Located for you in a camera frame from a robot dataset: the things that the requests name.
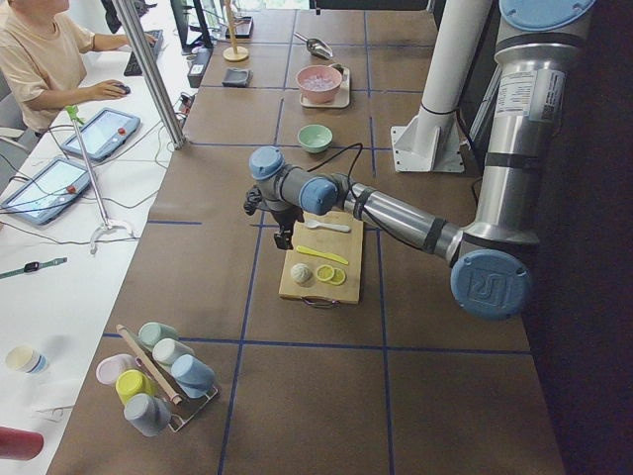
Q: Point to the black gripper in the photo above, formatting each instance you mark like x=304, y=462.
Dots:
x=286, y=218

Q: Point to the white plastic spoon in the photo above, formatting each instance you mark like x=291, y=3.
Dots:
x=314, y=224

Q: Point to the steel ice scoop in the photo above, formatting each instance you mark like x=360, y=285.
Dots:
x=316, y=47

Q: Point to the white robot base pillar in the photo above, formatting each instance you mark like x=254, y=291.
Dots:
x=430, y=141

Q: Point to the green ceramic bowl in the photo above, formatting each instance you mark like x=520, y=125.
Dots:
x=314, y=138

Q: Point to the pink bowl of ice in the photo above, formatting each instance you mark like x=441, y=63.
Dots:
x=319, y=84

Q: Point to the wooden cutting board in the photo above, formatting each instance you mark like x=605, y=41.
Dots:
x=348, y=245

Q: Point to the yellow plastic knife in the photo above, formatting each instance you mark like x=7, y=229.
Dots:
x=322, y=254

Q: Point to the grey folded cloth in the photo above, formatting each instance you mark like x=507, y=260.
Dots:
x=236, y=77

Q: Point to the green lime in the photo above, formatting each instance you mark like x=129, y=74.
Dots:
x=337, y=67

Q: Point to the cup rack with cups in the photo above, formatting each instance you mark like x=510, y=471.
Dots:
x=159, y=380

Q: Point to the wooden mug tree stand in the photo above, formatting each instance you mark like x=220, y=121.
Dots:
x=235, y=52

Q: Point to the far teach pendant tablet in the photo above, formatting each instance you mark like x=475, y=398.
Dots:
x=106, y=131

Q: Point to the teach pendant tablet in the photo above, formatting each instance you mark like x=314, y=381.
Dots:
x=48, y=193
x=106, y=131

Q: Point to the near teach pendant tablet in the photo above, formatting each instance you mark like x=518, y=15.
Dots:
x=48, y=193

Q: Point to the white paper cup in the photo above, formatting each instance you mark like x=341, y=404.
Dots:
x=26, y=359

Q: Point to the person in beige shirt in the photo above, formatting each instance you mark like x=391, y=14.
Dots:
x=41, y=60

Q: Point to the red cylinder bottle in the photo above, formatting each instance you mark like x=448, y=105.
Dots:
x=17, y=444

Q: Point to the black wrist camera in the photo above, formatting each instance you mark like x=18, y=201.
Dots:
x=253, y=201

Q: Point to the aluminium frame post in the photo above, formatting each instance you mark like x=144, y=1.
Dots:
x=139, y=43

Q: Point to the white camera stand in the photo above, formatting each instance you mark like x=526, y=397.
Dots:
x=108, y=224

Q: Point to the green strap smartwatch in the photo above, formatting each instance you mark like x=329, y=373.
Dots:
x=33, y=266

